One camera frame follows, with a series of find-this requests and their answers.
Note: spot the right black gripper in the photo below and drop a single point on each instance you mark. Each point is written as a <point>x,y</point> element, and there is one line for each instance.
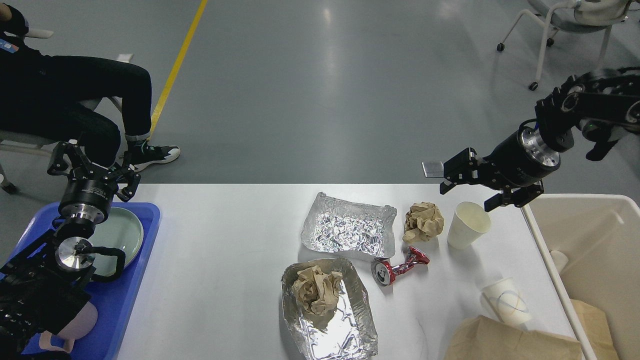
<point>520,161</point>

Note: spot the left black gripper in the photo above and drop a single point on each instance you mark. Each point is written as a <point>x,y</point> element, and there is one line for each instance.
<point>89,193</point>

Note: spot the mint green plate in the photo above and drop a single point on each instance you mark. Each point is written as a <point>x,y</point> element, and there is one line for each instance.
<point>122,230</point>

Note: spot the pink mug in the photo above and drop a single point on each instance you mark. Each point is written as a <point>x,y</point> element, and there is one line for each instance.
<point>78,328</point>

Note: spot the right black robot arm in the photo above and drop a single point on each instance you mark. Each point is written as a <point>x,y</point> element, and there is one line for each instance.
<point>603,104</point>

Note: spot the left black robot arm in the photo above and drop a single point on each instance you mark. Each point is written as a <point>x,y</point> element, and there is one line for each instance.
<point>43,286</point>

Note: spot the white paper cup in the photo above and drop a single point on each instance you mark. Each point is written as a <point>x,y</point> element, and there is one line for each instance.
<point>470,221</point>

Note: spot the metal floor plate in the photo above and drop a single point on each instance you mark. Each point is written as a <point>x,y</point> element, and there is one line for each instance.
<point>433,169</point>

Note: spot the seated person in black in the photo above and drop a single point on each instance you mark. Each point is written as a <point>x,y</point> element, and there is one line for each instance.
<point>42,95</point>

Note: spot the left white chair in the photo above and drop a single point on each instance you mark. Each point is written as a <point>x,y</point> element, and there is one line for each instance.
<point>22,142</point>

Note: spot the crumpled brown paper ball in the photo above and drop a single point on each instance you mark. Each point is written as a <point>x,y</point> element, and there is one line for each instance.
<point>423,222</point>

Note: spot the white cup in bin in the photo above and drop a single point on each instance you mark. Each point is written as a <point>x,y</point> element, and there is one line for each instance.
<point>559,259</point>

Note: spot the printed paper cup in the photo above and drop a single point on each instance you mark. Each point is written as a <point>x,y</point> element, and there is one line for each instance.
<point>507,302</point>

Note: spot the white floor tile marker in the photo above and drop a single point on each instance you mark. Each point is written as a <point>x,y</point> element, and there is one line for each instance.
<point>125,58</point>

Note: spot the beige plastic bin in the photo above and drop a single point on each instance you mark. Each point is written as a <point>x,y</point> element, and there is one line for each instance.
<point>600,234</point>

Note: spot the blue plastic tray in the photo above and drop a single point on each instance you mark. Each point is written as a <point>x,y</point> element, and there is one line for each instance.
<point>114,300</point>

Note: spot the crushed red soda can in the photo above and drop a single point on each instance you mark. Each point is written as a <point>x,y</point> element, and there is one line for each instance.
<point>386,274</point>

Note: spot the brown paper bag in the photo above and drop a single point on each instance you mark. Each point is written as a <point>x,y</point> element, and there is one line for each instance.
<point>482,338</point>

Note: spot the empty foil tray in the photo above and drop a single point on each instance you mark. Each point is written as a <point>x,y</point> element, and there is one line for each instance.
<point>357,230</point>

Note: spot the grey office chair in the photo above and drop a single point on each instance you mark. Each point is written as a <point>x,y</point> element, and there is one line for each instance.
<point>573,17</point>

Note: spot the crumpled brown paper in tray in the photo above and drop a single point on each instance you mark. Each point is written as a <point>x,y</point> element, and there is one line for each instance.
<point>317,293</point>

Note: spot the foil tray with paper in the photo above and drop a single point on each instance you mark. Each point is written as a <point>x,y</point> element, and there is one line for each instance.
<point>346,332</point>

